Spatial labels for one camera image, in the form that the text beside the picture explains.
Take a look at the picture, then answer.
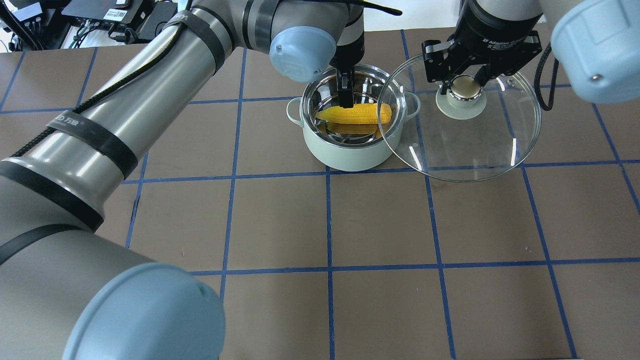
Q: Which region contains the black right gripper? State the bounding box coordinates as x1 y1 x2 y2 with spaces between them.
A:
422 0 543 95

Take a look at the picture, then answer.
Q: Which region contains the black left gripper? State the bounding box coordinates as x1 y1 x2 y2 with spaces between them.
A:
330 35 365 109

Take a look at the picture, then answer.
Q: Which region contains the yellow corn cob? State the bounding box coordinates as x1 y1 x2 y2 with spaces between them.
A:
316 103 393 125

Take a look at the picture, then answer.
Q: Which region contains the glass pot lid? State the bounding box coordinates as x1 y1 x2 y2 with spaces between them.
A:
390 55 542 183

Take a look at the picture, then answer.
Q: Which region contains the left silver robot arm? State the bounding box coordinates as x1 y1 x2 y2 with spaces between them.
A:
1 0 364 360

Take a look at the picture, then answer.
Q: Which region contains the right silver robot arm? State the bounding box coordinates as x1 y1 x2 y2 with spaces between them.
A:
422 0 640 104

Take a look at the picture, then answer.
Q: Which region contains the white cooking pot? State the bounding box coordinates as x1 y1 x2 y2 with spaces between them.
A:
286 64 421 173

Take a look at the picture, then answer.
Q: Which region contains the brown paper mat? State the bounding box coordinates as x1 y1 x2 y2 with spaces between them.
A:
0 27 640 360

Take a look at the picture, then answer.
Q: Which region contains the black braided cable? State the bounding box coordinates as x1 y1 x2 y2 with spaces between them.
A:
533 42 558 112

